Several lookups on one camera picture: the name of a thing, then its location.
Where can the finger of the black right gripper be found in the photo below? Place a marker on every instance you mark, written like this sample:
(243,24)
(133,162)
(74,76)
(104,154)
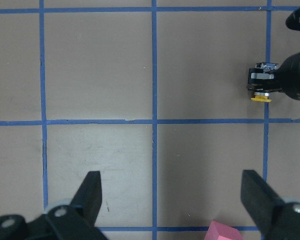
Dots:
(259,79)

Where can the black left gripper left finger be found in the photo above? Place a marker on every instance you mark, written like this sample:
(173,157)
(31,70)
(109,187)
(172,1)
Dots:
(87,201)

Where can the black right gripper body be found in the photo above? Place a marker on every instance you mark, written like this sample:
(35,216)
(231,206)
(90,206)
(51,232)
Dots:
(289,72)

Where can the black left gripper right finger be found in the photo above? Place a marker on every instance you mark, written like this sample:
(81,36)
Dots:
(260,201)

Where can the yellow push button switch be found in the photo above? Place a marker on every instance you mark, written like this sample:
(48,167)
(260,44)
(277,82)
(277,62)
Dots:
(263,96)

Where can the pink cube far side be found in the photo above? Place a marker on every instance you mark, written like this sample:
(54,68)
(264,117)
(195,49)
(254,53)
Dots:
(219,231)

